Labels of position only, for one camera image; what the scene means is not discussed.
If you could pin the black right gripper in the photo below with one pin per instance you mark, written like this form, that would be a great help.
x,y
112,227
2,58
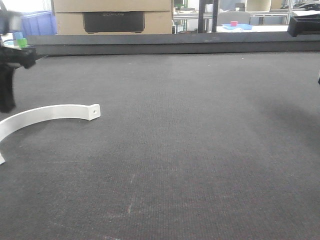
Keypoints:
x,y
304,25

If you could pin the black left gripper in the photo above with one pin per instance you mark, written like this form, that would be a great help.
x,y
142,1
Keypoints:
x,y
10,58

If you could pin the blue crate far left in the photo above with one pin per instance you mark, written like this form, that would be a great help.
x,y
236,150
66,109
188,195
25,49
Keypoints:
x,y
38,23

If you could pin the large cardboard box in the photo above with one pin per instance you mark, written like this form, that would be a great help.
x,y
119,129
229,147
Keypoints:
x,y
158,15

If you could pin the blue tray with red cube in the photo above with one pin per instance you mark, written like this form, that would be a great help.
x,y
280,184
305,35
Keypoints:
x,y
236,25

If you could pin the black device in box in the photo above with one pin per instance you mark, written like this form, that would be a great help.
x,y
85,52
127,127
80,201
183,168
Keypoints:
x,y
114,22

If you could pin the white curved plastic bracket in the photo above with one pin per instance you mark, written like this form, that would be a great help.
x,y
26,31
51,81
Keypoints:
x,y
27,118

